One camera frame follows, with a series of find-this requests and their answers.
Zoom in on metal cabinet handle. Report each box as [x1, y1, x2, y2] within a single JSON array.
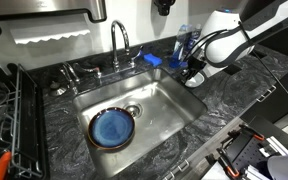
[[255, 85, 278, 103], [174, 159, 190, 173], [161, 171, 176, 180]]

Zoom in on white paper towel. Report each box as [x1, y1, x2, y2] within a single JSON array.
[[9, 28, 92, 46]]

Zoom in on white bowl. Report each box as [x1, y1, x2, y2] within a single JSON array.
[[184, 71, 206, 89]]

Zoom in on black orange clamp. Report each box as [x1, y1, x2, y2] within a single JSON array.
[[238, 123, 266, 142], [216, 147, 241, 179]]

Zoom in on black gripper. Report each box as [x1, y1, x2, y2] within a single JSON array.
[[179, 55, 206, 84]]

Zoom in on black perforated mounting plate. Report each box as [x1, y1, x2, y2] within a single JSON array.
[[229, 130, 269, 172]]

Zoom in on black sink stopper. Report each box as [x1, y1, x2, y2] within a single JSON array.
[[48, 79, 68, 98]]

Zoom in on orange handled tool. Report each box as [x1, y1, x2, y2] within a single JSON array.
[[0, 150, 13, 180]]

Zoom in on black wire dish rack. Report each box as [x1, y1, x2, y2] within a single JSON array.
[[0, 62, 50, 180]]

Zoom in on stainless steel sink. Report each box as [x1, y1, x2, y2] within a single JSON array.
[[71, 66, 209, 180]]

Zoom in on aluminium frame rails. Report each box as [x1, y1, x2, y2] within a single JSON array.
[[243, 135, 288, 180]]

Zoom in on sink drain strainer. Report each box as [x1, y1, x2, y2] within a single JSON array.
[[122, 102, 144, 119]]

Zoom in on stainless paper towel dispenser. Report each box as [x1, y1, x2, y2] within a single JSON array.
[[0, 0, 108, 38]]

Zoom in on clear dish soap bottle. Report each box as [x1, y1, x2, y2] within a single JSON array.
[[169, 23, 194, 70]]

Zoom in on blue sponge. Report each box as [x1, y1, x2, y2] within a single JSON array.
[[142, 52, 164, 68]]

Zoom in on blue liquid bottle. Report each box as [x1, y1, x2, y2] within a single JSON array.
[[187, 22, 204, 51]]

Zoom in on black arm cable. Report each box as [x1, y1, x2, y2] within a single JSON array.
[[183, 21, 243, 70]]

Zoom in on chrome gooseneck faucet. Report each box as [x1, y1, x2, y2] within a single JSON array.
[[73, 19, 145, 80]]

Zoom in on thin black cable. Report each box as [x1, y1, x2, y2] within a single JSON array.
[[250, 48, 288, 113]]

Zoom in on small chrome side spout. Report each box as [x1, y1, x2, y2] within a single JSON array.
[[58, 61, 82, 96]]

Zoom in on blue plate with brown rim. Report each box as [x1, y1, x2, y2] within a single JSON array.
[[87, 106, 136, 150]]

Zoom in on black wall soap dispenser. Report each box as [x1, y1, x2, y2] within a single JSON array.
[[151, 0, 177, 17]]

